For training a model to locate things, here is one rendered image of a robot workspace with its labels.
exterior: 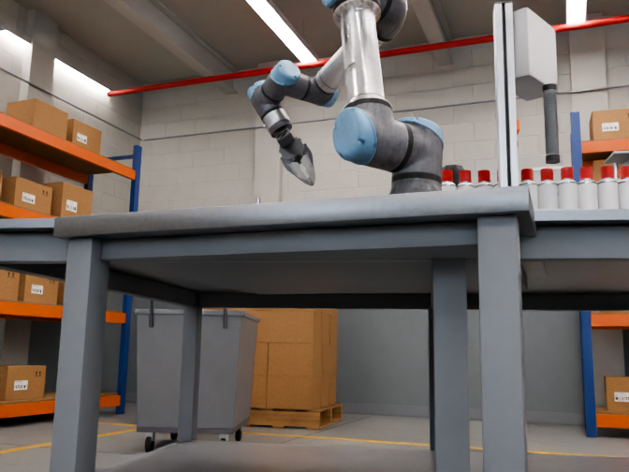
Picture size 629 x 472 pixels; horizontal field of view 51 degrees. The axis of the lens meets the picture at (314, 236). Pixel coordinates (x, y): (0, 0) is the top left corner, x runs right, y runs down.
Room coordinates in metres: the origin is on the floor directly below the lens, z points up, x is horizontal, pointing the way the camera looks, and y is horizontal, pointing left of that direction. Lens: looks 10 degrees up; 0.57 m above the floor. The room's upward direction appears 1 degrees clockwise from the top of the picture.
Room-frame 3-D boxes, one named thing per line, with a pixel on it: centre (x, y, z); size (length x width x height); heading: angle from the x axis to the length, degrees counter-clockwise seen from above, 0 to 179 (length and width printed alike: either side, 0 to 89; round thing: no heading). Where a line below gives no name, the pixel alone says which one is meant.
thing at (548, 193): (1.77, -0.64, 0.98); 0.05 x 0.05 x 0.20
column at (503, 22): (1.65, -0.49, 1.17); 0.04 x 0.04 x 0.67; 81
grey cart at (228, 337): (4.14, 0.69, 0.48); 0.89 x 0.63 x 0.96; 178
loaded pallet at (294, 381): (5.70, 0.41, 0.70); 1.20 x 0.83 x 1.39; 75
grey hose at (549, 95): (1.67, -0.62, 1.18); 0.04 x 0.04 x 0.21
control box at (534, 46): (1.69, -0.57, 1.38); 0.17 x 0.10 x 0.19; 136
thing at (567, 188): (1.76, -0.69, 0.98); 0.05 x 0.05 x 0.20
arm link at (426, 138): (1.49, -0.23, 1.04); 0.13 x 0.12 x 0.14; 121
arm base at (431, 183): (1.49, -0.23, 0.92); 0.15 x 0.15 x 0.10
